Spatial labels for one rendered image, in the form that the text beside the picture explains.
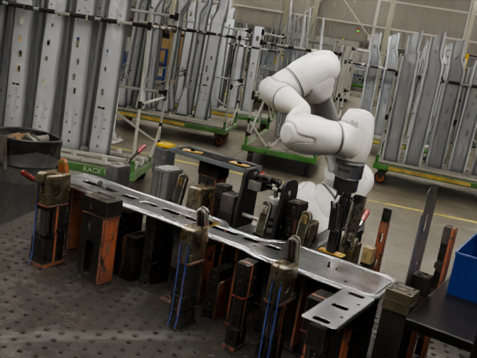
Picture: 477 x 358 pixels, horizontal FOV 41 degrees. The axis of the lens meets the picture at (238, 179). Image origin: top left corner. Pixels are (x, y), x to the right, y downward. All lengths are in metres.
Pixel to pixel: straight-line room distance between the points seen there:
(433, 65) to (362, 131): 7.07
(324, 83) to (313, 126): 0.62
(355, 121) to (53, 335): 1.11
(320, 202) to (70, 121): 4.09
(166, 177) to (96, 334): 0.72
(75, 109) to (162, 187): 3.97
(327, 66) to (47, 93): 4.43
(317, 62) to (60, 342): 1.32
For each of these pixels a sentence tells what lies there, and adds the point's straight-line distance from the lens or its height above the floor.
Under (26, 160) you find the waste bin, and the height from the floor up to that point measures 0.57.
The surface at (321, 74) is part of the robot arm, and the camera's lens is 2.41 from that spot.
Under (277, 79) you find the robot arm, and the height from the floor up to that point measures 1.52.
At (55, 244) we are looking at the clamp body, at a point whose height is 0.78.
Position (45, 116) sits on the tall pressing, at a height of 0.58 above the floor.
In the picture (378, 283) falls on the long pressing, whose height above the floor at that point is 1.00.
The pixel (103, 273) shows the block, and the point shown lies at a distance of 2.36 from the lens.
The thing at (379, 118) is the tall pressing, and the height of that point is 0.61.
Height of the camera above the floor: 1.67
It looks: 13 degrees down
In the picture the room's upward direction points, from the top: 9 degrees clockwise
